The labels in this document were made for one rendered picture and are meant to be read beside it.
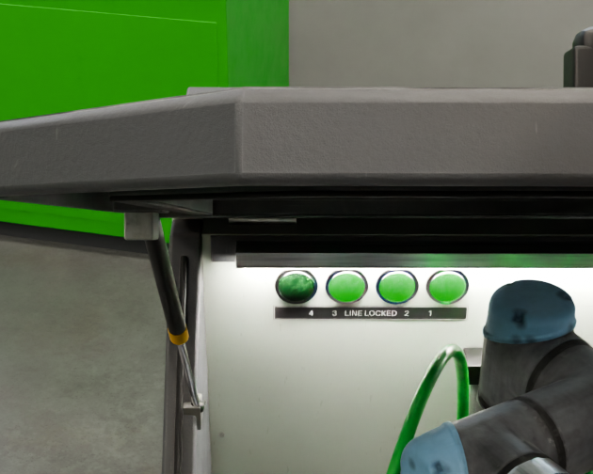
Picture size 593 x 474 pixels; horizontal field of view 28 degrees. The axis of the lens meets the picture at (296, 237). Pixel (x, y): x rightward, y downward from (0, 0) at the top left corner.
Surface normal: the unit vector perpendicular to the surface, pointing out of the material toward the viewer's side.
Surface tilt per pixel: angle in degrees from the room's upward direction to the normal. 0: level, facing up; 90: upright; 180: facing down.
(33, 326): 0
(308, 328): 90
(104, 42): 90
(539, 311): 0
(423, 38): 90
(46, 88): 90
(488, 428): 5
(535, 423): 21
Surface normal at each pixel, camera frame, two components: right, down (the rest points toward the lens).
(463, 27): -0.13, 0.50
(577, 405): 0.19, -0.62
